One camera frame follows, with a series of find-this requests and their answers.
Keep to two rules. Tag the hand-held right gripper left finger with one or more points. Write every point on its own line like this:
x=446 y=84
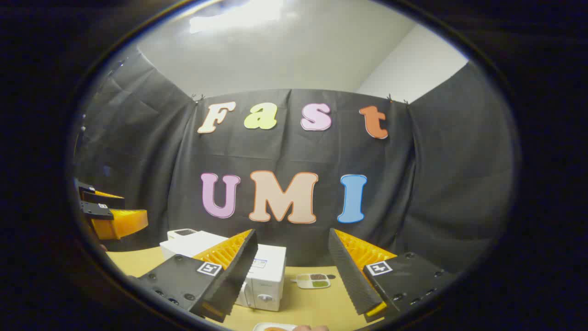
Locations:
x=239 y=271

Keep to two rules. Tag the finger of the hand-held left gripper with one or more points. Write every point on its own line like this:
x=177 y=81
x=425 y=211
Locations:
x=124 y=223
x=103 y=200

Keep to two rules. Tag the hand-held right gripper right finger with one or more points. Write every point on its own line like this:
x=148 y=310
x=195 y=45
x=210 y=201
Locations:
x=349 y=276

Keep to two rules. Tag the white microwave oven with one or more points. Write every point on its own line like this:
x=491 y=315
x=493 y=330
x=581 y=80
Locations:
x=271 y=271

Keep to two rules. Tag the glazed donut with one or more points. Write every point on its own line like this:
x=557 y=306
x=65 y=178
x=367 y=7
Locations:
x=275 y=329

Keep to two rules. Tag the white divided condiment dish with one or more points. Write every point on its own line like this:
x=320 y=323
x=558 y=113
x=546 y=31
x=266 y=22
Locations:
x=313 y=281

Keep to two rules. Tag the white square plate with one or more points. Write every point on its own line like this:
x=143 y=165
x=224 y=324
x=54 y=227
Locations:
x=259 y=327

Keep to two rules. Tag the black backdrop cloth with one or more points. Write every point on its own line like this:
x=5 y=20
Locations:
x=413 y=184

